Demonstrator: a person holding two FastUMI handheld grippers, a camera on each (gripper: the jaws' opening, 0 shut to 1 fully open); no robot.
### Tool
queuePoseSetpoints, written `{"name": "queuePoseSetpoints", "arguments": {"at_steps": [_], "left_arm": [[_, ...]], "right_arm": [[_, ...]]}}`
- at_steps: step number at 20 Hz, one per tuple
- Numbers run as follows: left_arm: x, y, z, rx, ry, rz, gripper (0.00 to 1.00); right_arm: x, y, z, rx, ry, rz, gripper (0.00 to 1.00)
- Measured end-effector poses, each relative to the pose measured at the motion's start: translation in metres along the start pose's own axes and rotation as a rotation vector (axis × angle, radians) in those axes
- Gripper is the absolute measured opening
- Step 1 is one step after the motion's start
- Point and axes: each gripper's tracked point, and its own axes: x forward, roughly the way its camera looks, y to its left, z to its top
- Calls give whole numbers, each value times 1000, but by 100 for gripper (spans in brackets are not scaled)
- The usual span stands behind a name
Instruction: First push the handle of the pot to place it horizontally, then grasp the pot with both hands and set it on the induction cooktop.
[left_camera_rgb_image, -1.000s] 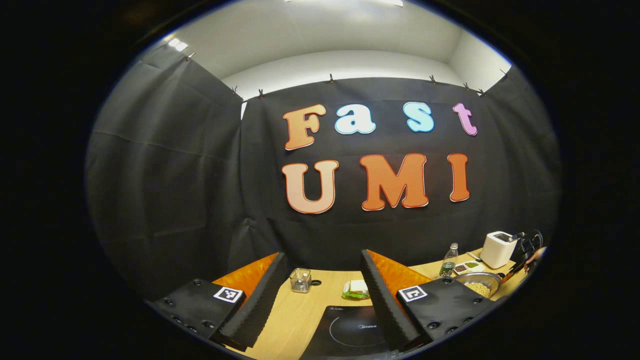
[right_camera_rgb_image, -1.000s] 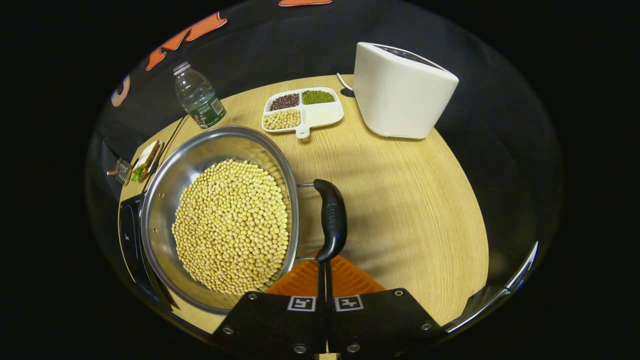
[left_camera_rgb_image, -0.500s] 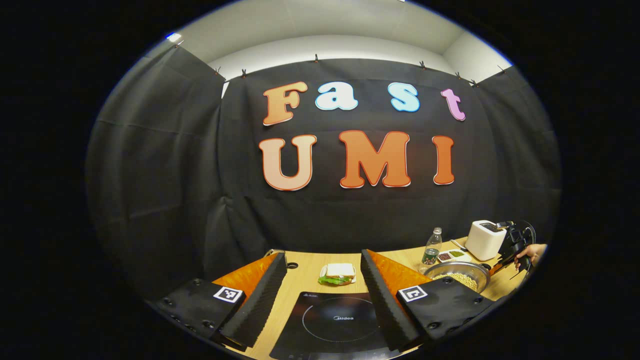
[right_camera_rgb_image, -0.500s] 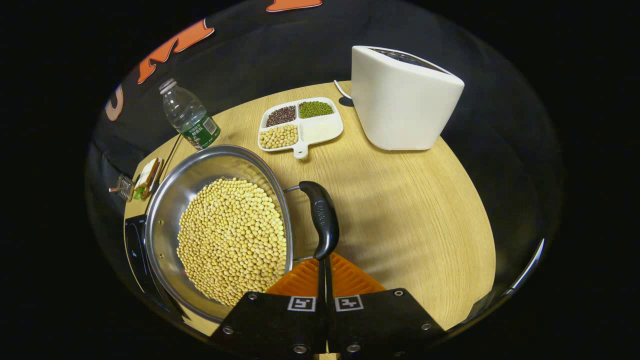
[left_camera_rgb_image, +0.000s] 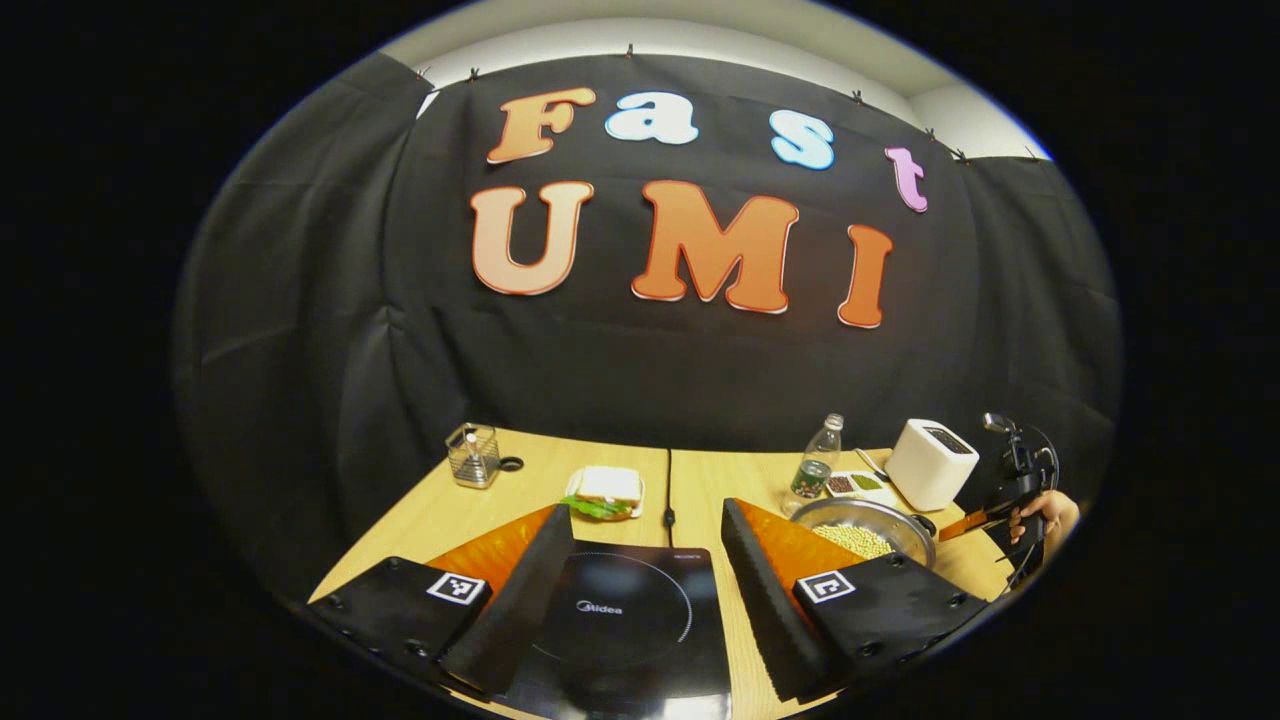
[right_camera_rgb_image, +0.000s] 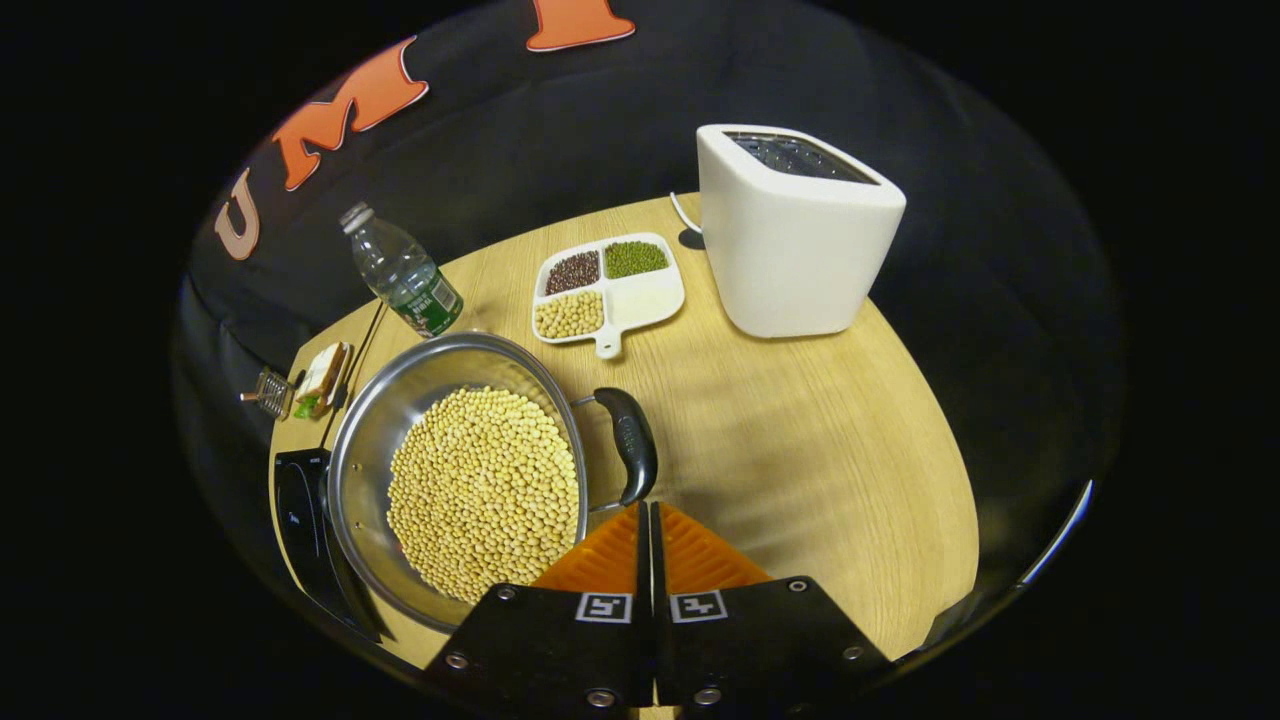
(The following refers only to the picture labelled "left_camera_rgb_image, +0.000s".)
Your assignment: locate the white bread sandwich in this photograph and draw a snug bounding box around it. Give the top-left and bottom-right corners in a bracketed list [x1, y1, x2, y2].
[572, 466, 643, 521]

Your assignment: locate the small white plate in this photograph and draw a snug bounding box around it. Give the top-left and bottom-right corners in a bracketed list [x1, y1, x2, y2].
[565, 468, 647, 522]

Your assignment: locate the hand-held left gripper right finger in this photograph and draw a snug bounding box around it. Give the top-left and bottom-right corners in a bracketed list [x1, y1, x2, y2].
[720, 498, 991, 703]

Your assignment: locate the steel pot with soybeans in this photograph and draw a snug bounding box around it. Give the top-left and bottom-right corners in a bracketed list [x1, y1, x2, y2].
[790, 497, 938, 569]

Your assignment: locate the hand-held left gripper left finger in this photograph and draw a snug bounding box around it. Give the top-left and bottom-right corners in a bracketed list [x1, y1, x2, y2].
[308, 505, 576, 696]

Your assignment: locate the wire basket holder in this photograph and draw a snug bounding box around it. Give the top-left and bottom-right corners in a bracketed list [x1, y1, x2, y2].
[445, 423, 524, 489]

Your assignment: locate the row of black clips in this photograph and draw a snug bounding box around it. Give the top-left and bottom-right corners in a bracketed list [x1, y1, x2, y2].
[415, 42, 1041, 163]

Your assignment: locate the clear plastic water bottle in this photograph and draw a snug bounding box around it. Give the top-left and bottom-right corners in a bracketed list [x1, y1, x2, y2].
[790, 413, 844, 501]

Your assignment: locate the black backdrop cloth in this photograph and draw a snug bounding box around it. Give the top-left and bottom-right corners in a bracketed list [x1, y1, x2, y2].
[172, 50, 1121, 601]

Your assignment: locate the black induction cooktop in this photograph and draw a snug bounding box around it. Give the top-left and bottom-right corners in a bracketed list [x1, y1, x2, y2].
[495, 545, 733, 720]

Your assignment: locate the white toaster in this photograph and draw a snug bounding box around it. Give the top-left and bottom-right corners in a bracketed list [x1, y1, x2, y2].
[885, 418, 981, 513]

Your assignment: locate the white divided bean dish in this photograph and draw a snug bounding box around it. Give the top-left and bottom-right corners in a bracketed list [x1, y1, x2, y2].
[825, 470, 903, 503]

